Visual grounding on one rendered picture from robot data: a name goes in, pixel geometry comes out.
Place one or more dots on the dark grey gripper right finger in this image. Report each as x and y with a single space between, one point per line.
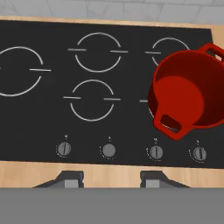
151 178

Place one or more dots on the grey hob knob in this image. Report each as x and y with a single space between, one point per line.
156 152
64 149
200 153
108 150

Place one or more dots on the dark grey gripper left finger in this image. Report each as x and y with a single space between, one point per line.
70 178

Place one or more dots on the black glass hob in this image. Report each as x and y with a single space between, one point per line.
87 96

